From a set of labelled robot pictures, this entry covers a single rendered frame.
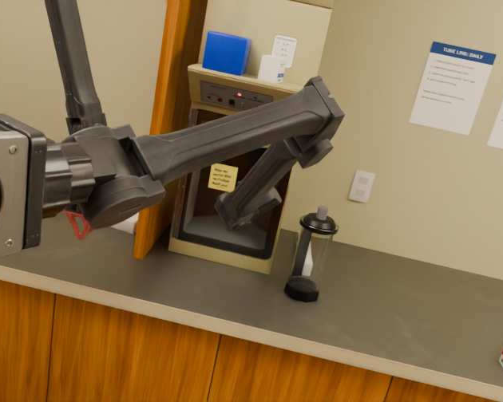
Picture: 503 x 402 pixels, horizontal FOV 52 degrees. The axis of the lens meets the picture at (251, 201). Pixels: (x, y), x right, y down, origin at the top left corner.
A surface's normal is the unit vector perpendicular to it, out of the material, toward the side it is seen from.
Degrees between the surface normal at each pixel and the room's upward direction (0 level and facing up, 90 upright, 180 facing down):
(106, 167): 39
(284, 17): 90
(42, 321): 90
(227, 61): 90
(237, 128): 44
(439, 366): 0
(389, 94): 90
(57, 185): 79
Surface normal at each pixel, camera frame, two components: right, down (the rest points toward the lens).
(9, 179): 0.78, 0.35
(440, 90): -0.12, 0.31
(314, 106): 0.36, -0.40
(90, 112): 0.77, 0.13
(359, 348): 0.19, -0.93
